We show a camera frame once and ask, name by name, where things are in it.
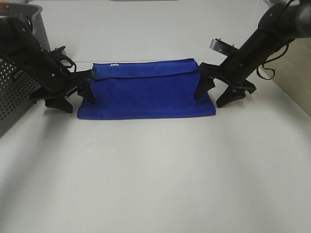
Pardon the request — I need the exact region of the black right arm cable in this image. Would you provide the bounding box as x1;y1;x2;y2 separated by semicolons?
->
256;40;292;81

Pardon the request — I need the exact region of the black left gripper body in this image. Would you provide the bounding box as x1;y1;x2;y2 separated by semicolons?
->
29;54;95;101

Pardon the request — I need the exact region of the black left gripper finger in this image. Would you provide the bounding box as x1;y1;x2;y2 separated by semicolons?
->
45;98;73;113
77;81;96;104

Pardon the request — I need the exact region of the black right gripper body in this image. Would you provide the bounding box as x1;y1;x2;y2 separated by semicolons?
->
198;51;256;94

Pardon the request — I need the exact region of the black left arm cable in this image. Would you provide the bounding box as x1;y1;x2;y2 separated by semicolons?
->
59;57;77;73

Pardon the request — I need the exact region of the blue microfibre towel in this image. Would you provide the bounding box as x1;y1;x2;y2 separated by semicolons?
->
77;58;216;120

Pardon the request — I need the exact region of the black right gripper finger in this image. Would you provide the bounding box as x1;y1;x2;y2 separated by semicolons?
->
193;76;215;100
216;87;244;108

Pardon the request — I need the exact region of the grey perforated laundry basket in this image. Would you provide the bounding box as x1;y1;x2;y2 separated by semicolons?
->
0;1;51;135

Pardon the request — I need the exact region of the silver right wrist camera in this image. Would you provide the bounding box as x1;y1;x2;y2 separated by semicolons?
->
209;38;238;56

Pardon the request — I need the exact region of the beige storage box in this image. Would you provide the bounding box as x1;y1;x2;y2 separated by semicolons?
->
261;38;311;114

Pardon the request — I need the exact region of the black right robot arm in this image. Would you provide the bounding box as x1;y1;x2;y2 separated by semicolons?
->
194;0;311;108

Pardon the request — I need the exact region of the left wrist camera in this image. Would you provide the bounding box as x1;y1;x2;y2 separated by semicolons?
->
49;46;66;61

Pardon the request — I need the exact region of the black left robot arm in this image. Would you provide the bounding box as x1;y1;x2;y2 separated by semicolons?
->
0;15;95;113

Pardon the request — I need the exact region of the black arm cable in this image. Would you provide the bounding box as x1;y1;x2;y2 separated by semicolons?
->
59;57;77;73
256;40;292;81

